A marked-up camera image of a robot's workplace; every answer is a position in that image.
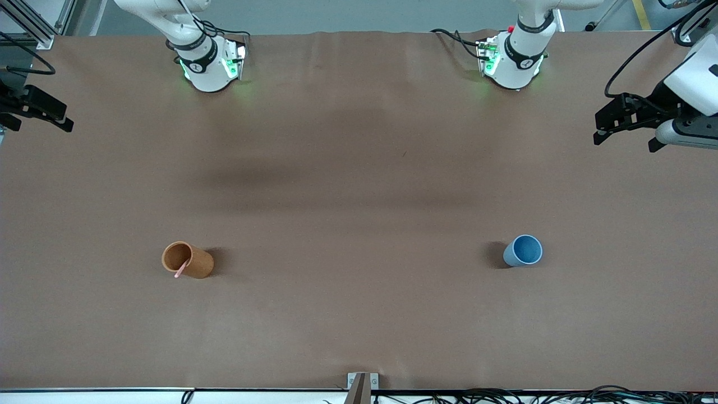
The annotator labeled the orange cup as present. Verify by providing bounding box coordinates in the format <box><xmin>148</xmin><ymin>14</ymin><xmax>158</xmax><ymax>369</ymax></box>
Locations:
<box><xmin>162</xmin><ymin>241</ymin><xmax>215</xmax><ymax>279</ymax></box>

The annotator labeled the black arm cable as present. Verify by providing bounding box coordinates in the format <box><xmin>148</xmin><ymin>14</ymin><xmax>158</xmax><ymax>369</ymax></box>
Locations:
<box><xmin>604</xmin><ymin>0</ymin><xmax>718</xmax><ymax>99</ymax></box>
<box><xmin>0</xmin><ymin>32</ymin><xmax>57</xmax><ymax>76</ymax></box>

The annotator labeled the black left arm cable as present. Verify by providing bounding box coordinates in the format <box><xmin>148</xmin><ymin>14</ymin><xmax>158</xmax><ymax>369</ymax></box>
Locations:
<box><xmin>604</xmin><ymin>0</ymin><xmax>718</xmax><ymax>99</ymax></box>

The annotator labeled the black right base cable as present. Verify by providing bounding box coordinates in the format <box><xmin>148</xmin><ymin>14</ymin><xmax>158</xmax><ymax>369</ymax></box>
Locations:
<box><xmin>199</xmin><ymin>19</ymin><xmax>251</xmax><ymax>43</ymax></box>

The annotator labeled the black left base cable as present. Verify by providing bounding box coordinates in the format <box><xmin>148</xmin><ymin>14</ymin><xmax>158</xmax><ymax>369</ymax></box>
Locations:
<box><xmin>430</xmin><ymin>27</ymin><xmax>484</xmax><ymax>60</ymax></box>

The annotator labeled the aluminium frame rail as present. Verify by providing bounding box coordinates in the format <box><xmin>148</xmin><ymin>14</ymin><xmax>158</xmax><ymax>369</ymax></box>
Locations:
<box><xmin>0</xmin><ymin>0</ymin><xmax>77</xmax><ymax>51</ymax></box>
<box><xmin>670</xmin><ymin>0</ymin><xmax>718</xmax><ymax>45</ymax></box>

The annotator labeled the blue cup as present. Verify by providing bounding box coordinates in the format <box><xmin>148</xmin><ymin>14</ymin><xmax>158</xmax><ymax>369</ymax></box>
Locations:
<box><xmin>503</xmin><ymin>235</ymin><xmax>544</xmax><ymax>268</ymax></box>

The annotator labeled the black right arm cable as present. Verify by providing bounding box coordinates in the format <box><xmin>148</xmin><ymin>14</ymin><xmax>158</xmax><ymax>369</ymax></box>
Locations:
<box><xmin>0</xmin><ymin>32</ymin><xmax>57</xmax><ymax>76</ymax></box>

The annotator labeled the aluminium post with bracket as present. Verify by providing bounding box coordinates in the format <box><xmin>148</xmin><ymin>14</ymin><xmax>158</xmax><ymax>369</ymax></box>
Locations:
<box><xmin>347</xmin><ymin>372</ymin><xmax>379</xmax><ymax>404</ymax></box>

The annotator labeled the black base cable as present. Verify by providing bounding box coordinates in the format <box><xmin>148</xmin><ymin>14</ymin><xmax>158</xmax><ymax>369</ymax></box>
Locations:
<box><xmin>430</xmin><ymin>27</ymin><xmax>484</xmax><ymax>60</ymax></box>
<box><xmin>199</xmin><ymin>19</ymin><xmax>251</xmax><ymax>43</ymax></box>

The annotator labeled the stand leg with black foot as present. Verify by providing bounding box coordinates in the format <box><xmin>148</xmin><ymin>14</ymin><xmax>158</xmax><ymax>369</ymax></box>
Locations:
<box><xmin>584</xmin><ymin>0</ymin><xmax>630</xmax><ymax>32</ymax></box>

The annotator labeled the brown table mat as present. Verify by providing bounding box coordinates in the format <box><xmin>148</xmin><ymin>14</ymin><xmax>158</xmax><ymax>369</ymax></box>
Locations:
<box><xmin>0</xmin><ymin>29</ymin><xmax>718</xmax><ymax>392</ymax></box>

